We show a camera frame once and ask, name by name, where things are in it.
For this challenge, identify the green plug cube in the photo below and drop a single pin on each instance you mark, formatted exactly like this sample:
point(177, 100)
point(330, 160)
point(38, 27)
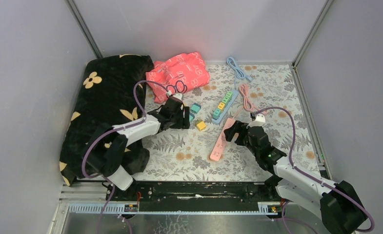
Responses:
point(229, 94)
point(226, 100)

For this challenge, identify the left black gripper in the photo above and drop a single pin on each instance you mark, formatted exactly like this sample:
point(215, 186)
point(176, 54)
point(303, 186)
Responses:
point(183, 123)

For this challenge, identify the pink patterned bag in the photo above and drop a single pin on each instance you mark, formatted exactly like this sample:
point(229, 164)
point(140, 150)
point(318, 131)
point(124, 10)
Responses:
point(181, 73)

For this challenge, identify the black floral blanket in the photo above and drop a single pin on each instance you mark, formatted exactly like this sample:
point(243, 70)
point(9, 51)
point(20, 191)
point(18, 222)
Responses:
point(107, 95)

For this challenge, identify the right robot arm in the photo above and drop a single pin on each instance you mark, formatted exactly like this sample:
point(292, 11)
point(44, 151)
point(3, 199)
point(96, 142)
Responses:
point(336, 204)

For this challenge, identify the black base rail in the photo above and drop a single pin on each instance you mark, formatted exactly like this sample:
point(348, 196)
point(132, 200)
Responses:
point(199, 197)

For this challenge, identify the yellow plug cube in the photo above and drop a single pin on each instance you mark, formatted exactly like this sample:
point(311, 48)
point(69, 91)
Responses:
point(221, 106)
point(201, 125)

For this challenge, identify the green plug cube bottom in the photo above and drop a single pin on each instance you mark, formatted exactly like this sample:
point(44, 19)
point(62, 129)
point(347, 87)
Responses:
point(229, 94)

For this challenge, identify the floral table mat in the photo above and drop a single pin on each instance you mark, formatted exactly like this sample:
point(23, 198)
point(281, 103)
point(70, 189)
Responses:
point(183, 155)

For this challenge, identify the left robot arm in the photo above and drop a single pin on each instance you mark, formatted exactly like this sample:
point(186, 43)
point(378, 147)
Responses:
point(104, 151)

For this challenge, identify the blue power strip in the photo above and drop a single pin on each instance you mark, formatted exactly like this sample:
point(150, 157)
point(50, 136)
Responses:
point(239, 75)

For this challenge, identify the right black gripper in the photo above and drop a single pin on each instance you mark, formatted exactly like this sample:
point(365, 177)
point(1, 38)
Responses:
point(236, 127)

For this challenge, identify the teal plug cube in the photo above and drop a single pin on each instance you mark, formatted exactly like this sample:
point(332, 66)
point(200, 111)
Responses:
point(216, 113)
point(191, 117)
point(195, 108)

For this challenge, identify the pink power strip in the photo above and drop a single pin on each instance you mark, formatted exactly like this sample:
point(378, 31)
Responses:
point(246, 105)

